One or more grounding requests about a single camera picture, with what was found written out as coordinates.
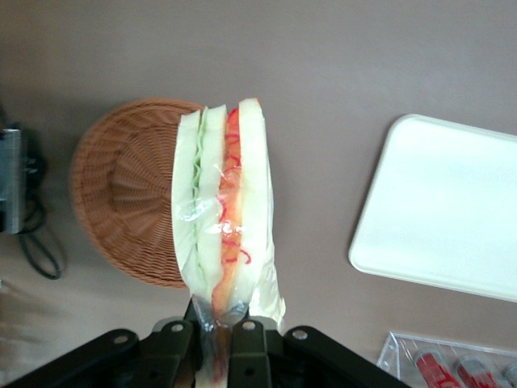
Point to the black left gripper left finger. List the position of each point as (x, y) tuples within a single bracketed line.
[(133, 359)]

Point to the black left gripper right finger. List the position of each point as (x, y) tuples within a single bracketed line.
[(282, 359)]

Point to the triangle sandwich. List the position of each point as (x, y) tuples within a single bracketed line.
[(250, 182)]

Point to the round brown wicker basket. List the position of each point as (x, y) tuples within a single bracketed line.
[(121, 182)]

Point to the beige plastic tray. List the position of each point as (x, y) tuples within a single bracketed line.
[(436, 210)]

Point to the clear acrylic bottle rack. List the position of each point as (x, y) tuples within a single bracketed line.
[(393, 355)]

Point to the red cola bottle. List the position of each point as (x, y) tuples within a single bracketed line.
[(432, 369), (474, 374)]

